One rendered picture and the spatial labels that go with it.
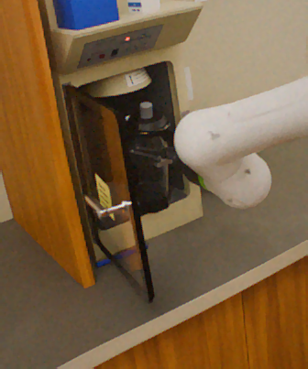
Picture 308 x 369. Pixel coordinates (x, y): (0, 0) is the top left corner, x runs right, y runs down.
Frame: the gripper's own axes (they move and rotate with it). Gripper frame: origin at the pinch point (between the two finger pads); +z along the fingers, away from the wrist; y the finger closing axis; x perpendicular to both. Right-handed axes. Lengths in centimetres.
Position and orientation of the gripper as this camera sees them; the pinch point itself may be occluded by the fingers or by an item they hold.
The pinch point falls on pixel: (148, 140)
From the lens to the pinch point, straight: 144.2
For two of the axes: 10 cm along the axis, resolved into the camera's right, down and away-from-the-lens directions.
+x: 1.5, 9.2, 3.7
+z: -5.2, -2.4, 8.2
